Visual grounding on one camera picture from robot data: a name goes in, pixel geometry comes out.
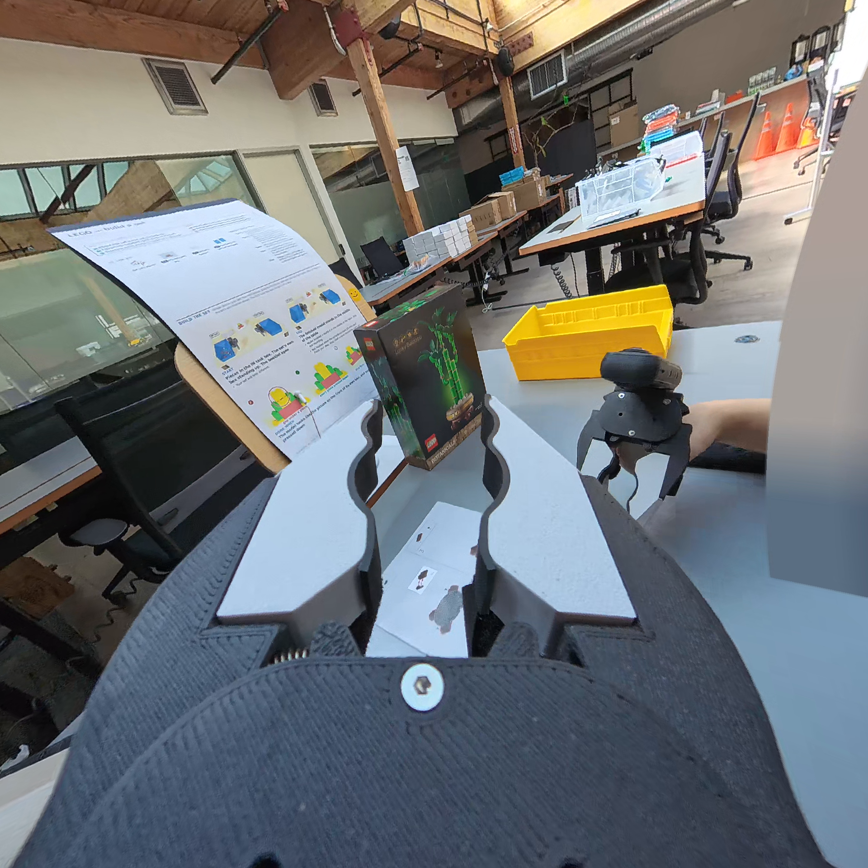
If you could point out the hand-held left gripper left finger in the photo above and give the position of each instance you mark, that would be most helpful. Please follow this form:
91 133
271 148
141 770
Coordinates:
305 536

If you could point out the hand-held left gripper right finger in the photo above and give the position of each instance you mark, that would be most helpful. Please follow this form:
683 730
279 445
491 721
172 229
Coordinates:
556 542

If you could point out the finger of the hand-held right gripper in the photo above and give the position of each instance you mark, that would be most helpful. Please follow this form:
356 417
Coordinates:
678 461
588 447

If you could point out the person's right forearm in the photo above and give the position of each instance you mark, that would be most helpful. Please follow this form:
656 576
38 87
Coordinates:
732 424

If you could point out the white desk with wooden edge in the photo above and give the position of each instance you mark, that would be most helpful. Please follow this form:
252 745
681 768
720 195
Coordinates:
41 481

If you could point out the person's right hand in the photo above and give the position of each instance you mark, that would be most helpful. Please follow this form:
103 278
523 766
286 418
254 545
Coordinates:
634 459

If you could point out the yellow plastic bin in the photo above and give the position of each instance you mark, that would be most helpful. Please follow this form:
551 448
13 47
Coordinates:
583 339

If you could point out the white printed paper sheet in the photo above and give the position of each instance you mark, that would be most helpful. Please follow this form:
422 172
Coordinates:
434 556

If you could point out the wooden stand board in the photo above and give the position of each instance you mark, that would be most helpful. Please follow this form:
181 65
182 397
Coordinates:
210 400

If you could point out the black office chair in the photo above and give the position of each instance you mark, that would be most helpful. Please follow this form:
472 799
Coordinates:
722 196
380 258
135 461

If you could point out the dark green toy set box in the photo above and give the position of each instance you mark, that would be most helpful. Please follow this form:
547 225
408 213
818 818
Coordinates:
420 366

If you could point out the long white work table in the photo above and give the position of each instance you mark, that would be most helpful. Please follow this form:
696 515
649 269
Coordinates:
563 234

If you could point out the clear plastic containers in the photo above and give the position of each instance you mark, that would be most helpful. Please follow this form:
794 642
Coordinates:
617 193

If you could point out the cardboard box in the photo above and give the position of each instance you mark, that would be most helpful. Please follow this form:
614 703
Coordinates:
525 194
488 213

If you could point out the white table with boxes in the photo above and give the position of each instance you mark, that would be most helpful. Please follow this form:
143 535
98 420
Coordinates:
407 281

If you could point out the printed instruction sheet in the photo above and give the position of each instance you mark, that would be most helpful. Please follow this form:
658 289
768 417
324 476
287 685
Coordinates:
224 291

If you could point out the stack of white boxes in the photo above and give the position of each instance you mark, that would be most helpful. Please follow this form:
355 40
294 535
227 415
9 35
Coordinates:
437 239

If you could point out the orange traffic cone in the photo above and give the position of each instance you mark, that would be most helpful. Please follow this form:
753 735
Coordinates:
786 132
765 139

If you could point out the white paper notice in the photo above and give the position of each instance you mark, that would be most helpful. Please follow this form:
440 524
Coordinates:
409 167

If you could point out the dark wall vent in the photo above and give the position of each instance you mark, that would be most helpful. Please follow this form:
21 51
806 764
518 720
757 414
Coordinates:
546 74

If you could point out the silver ventilation duct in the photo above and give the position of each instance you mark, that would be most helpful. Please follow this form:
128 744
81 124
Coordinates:
651 51

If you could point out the wooden support post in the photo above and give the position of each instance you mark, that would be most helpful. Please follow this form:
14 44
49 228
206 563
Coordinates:
386 135

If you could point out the small wall vent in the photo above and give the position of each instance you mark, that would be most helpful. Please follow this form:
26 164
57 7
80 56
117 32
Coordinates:
323 98

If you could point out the large wall vent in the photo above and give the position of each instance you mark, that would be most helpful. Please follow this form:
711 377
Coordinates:
175 87

